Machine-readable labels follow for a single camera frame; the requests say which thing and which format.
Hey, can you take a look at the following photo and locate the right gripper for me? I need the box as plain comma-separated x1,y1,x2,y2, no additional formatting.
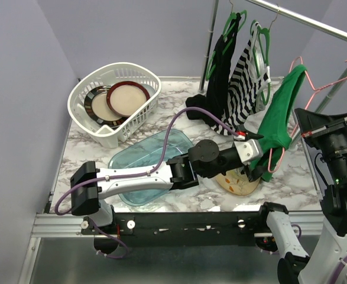
296,106,347,181

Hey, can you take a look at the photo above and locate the pink wire hanger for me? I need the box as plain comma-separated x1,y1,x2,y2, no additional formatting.
267,56,347,173

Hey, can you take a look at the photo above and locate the green tank top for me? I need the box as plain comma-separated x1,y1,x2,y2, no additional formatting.
258,64,307,182

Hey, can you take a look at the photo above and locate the black white striped tank top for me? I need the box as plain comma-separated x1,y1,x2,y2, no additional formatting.
220,33,265,131

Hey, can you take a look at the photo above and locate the green hanger with striped top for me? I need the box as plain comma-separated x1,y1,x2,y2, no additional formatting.
250,20,271,108

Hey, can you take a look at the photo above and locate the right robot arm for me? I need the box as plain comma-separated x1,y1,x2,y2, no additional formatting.
256,108,347,283

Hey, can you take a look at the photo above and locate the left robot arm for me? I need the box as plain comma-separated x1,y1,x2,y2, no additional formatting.
69,131,263,234

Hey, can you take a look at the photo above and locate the green hanger with black top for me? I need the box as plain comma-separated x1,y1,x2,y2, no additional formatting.
205,1,248,81

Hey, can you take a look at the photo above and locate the beige bird pattern plate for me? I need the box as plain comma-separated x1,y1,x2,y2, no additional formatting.
215,169,260,196

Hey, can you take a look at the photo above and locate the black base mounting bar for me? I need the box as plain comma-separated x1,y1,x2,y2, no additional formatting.
81,206,280,248

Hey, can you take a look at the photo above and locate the clear blue plastic tray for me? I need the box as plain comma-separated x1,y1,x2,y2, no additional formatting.
108,129,193,206

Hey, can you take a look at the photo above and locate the metal clothes rack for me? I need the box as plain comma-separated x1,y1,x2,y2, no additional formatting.
197,1,347,113

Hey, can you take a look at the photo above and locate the red rimmed plate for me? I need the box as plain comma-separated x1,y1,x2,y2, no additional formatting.
106,80,150,117

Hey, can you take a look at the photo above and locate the white plastic dish basket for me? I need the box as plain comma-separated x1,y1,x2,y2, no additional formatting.
67,62,162,148

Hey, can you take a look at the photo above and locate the black rimmed plate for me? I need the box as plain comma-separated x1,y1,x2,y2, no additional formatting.
84,85,126,128

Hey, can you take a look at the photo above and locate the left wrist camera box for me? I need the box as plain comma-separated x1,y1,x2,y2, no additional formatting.
234,131,263,165

